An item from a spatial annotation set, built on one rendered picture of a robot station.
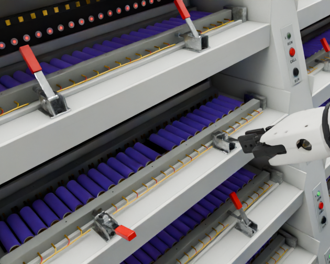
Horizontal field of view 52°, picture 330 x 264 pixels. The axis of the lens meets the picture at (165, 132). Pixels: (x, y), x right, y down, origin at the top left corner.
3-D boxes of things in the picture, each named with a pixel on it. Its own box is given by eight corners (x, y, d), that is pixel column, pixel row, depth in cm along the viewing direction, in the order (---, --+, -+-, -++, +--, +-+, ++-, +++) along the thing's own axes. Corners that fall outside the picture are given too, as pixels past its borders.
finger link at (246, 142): (266, 157, 51) (235, 160, 57) (277, 148, 53) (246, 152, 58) (257, 139, 51) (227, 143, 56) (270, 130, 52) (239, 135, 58)
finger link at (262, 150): (257, 163, 47) (252, 153, 53) (311, 141, 46) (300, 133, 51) (254, 156, 47) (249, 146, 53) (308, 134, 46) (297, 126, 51)
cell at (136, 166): (124, 158, 64) (146, 172, 59) (116, 162, 63) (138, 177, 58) (122, 150, 63) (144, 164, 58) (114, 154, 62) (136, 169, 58)
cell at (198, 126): (185, 122, 72) (208, 132, 68) (179, 125, 71) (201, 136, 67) (184, 114, 71) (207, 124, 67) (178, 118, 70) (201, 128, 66)
